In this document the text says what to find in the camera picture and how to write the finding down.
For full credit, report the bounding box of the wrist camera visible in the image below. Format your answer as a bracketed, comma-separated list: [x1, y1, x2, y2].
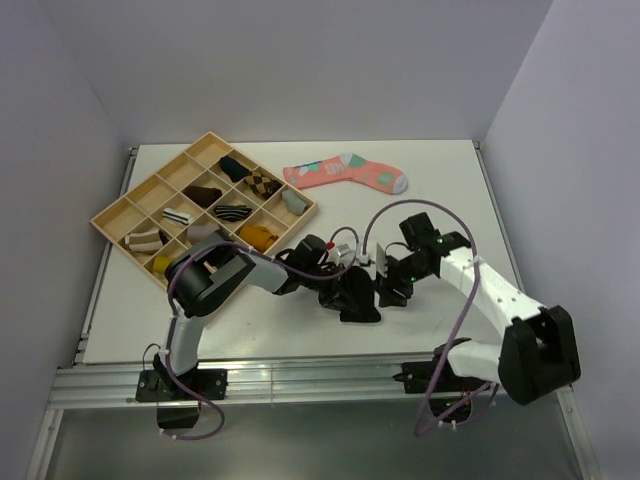
[357, 243, 387, 276]
[327, 241, 353, 264]

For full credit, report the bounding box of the rolled argyle brown sock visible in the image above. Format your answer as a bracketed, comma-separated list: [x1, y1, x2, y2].
[243, 170, 282, 200]

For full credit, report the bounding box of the rolled white black sock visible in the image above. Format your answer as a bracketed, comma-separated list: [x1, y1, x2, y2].
[161, 207, 193, 227]

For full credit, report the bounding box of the pink patterned sock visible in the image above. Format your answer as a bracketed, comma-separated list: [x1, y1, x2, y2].
[283, 153, 409, 195]

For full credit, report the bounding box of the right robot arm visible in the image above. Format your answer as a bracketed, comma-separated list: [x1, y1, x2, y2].
[375, 213, 581, 405]

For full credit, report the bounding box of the rolled mustard sock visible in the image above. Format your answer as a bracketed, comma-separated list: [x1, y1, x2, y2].
[238, 225, 279, 253]

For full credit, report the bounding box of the rolled beige sock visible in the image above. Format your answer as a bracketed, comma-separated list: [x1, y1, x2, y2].
[186, 223, 220, 245]

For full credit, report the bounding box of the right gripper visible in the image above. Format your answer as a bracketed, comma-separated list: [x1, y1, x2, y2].
[372, 253, 432, 309]

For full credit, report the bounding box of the rolled dark navy sock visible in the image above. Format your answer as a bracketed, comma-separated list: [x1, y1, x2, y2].
[219, 155, 251, 183]

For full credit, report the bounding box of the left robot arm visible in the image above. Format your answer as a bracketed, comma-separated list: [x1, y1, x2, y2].
[153, 230, 375, 399]

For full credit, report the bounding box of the mustard yellow sock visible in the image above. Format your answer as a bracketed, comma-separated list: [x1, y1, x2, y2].
[152, 255, 173, 274]

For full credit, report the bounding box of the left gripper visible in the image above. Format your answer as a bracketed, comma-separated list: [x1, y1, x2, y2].
[301, 264, 359, 317]

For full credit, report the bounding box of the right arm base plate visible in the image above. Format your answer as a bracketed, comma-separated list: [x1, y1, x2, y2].
[393, 358, 485, 394]

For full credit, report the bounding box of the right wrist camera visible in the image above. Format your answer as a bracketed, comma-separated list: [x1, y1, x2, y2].
[357, 243, 387, 276]

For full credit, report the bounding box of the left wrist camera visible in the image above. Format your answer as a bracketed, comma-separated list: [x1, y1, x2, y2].
[327, 241, 353, 264]

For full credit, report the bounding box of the rolled black striped sock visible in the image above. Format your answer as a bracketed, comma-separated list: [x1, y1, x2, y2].
[213, 204, 253, 223]

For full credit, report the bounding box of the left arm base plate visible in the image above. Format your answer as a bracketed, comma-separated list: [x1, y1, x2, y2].
[135, 369, 227, 403]

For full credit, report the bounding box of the rolled dark brown sock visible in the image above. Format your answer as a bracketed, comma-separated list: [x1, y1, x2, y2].
[183, 185, 223, 209]

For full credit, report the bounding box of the rolled brown white sock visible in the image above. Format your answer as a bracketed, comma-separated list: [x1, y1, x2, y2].
[124, 228, 169, 254]

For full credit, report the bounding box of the wooden compartment tray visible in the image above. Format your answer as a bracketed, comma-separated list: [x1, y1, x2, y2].
[91, 132, 318, 287]

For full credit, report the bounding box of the rolled grey sock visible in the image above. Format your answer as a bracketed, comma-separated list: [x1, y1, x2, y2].
[282, 189, 308, 216]

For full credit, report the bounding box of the aluminium frame rail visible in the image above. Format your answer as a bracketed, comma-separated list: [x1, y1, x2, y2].
[46, 354, 431, 410]

